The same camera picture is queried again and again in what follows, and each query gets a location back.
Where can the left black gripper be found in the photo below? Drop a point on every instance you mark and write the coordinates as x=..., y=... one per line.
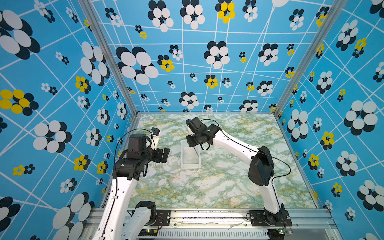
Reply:
x=158, y=158

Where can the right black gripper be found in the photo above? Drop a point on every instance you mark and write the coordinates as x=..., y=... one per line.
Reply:
x=189, y=139

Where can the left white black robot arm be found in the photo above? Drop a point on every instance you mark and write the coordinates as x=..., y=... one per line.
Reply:
x=131, y=165

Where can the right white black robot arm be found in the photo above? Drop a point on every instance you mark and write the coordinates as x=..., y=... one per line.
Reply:
x=261, y=166

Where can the white translucent plastic bin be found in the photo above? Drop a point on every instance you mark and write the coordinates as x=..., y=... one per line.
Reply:
x=190, y=157

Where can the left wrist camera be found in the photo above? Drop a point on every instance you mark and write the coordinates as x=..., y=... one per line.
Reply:
x=155, y=131

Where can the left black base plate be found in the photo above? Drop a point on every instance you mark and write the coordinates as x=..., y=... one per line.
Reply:
x=159, y=217

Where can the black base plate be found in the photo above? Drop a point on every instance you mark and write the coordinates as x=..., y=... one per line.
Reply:
x=159, y=217
x=263, y=218

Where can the white vented cable duct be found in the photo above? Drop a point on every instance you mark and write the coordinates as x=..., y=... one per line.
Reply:
x=209, y=234

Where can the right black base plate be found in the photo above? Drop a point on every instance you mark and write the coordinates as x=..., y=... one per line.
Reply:
x=263, y=218

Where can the left aluminium corner post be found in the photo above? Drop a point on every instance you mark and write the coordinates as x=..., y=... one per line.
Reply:
x=102, y=41

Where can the aluminium corner post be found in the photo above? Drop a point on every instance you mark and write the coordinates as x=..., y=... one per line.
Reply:
x=323, y=31
x=102, y=41

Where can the aluminium front rail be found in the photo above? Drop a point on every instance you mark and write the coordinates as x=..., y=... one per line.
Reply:
x=237, y=218

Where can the right aluminium corner post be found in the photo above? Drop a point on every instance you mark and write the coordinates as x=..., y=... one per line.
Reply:
x=323, y=31

